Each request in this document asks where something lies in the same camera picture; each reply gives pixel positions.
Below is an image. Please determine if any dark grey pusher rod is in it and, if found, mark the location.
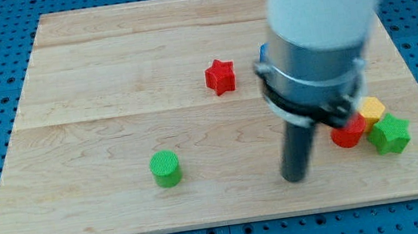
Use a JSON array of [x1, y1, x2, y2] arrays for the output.
[[280, 122, 316, 183]]

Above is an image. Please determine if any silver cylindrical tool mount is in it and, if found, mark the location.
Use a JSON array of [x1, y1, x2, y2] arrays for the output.
[[254, 30, 366, 128]]

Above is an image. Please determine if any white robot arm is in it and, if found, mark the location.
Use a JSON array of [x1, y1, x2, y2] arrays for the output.
[[254, 0, 378, 182]]

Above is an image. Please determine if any red cylinder block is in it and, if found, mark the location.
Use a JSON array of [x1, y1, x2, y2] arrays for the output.
[[331, 113, 366, 148]]

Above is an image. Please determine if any blue block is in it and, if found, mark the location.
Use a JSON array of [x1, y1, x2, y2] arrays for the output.
[[259, 43, 268, 63]]

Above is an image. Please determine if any yellow hexagon block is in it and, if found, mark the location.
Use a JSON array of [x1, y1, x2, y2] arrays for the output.
[[358, 96, 386, 133]]

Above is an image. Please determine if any red star block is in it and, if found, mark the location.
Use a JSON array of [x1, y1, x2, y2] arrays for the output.
[[205, 59, 237, 96]]

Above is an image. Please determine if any green star block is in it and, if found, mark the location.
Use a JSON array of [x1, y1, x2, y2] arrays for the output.
[[367, 113, 411, 155]]

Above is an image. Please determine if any green cylinder block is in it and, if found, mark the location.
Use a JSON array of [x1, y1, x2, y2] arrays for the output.
[[149, 150, 183, 188]]

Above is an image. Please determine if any wooden board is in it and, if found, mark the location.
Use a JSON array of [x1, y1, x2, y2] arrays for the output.
[[0, 0, 418, 234]]

